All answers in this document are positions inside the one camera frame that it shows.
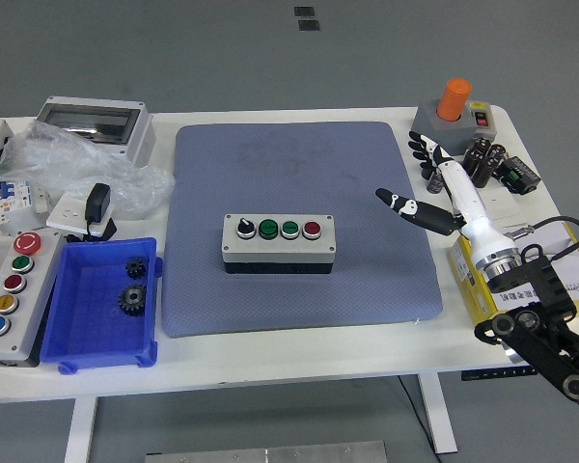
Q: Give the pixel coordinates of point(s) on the grey five-button control box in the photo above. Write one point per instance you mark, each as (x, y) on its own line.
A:
(31, 308)

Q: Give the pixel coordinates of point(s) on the black power adapter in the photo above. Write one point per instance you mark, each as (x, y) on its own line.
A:
(98, 200)

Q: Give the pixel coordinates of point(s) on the grey metal plate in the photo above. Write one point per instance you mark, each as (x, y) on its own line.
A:
(265, 453)

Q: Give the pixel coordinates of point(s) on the large black gear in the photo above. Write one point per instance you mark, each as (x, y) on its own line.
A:
(132, 301)

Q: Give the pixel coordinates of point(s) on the orange cylinder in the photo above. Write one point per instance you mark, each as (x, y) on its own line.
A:
(453, 99)

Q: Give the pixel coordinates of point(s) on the small black gear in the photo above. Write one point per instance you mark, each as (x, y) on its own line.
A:
(136, 268)

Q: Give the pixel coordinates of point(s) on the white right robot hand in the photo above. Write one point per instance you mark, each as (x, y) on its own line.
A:
(468, 202)

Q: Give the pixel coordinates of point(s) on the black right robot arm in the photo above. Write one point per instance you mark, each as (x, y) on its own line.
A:
(545, 337)

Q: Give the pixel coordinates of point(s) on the clear plastic bag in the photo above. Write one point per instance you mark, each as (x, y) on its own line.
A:
(67, 159)

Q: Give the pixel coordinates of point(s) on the black floor cover plate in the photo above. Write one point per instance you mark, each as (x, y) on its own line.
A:
(304, 12)
(309, 25)

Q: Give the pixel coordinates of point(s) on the grey windowed distribution box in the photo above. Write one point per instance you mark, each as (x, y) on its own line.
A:
(89, 120)

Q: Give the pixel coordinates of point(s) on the black module green terminal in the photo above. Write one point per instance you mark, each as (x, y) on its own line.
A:
(518, 173)

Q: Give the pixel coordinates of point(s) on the yellow white cardboard box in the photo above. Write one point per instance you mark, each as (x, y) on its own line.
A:
(463, 270)

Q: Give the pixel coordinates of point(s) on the dark cylindrical capacitor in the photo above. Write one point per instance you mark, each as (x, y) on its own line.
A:
(427, 171)
(473, 161)
(482, 144)
(435, 184)
(497, 153)
(483, 172)

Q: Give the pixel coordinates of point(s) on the white wall switch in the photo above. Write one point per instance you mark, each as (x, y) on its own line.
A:
(502, 205)

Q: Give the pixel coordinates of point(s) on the grey four-button control box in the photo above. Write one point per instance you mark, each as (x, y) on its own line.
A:
(275, 251)

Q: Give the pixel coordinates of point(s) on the blue plastic bin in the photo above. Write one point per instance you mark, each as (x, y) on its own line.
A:
(91, 337)

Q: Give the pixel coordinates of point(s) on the white table leg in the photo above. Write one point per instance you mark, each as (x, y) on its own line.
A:
(79, 429)
(439, 415)

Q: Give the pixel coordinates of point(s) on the black table control panel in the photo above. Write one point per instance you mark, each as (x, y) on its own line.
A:
(492, 374)

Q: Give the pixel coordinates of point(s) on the white circuit breaker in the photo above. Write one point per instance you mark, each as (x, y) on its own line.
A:
(14, 195)

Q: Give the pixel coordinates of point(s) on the blue-grey padded mat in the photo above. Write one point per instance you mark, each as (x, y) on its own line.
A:
(212, 159)

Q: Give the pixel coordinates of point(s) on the white wall socket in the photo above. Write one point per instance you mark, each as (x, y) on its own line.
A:
(65, 212)

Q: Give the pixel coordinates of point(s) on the grey switch base box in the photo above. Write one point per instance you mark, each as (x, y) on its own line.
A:
(456, 132)

